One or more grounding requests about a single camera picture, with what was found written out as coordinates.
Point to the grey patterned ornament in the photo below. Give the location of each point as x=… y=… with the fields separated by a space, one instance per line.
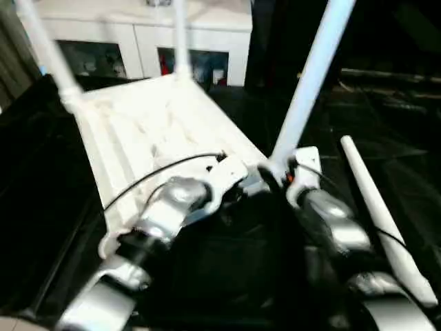
x=158 y=2

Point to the black work mat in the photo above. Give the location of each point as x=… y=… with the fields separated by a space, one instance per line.
x=44 y=165

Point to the white plastic table leg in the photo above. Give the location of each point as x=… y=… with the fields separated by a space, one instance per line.
x=310 y=79
x=51 y=51
x=182 y=38
x=375 y=207

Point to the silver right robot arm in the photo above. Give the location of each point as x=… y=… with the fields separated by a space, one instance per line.
x=341 y=220

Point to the pale blue small box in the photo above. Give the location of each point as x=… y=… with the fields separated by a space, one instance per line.
x=42 y=69

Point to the grey metal rod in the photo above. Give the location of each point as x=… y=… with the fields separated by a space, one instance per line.
x=389 y=76

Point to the white glass-door cabinet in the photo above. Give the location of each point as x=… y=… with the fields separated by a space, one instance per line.
x=144 y=31

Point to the white plastic table top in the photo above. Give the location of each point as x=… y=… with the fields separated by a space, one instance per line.
x=155 y=120

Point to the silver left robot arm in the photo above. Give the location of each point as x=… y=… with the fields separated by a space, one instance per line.
x=169 y=203

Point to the black backdrop cloth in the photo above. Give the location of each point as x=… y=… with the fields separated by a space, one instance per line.
x=379 y=31

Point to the grey curtain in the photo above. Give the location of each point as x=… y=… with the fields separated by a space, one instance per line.
x=13 y=58

